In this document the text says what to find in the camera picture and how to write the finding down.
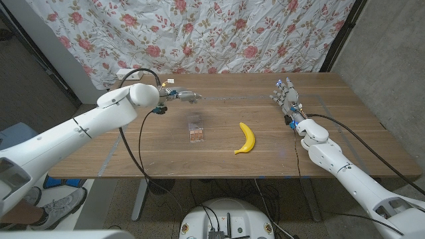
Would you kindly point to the clear eyeshadow palette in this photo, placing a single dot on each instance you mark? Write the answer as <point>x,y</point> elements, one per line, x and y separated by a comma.
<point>196,135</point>

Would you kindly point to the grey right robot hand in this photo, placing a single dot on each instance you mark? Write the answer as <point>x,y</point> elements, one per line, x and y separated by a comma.
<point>289,98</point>

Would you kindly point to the grey object at edge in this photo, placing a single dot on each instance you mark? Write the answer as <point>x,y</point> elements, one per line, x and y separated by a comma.
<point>342,36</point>

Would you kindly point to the white power strip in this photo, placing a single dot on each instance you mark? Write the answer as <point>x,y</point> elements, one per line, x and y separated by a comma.
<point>124,73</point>

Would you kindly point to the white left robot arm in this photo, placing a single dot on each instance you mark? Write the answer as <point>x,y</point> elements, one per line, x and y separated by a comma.
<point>83,129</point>

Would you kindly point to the yellow toy banana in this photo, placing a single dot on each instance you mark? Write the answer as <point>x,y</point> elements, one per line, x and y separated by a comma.
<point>249,139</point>

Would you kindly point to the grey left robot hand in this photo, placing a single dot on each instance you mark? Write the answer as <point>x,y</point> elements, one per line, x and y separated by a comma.
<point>186,95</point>

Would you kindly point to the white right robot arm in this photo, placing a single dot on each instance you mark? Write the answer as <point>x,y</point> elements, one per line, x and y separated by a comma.
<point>352,179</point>

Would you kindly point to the floral backdrop cloth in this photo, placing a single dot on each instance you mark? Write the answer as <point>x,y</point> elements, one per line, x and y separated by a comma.
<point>199,36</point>

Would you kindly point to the white robot torso base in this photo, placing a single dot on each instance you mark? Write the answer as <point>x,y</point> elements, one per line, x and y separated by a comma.
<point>229,212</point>

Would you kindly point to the person's bare leg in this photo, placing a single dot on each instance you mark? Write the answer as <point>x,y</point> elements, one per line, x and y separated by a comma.
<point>20,214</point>

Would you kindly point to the blue plastic bin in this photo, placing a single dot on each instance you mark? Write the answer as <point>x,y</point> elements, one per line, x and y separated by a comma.
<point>13,134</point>

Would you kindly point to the black round fan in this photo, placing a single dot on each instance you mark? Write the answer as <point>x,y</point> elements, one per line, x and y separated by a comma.
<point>161,186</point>

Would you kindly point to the grey sneaker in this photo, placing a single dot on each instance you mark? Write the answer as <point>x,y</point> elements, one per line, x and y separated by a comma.
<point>63,207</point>

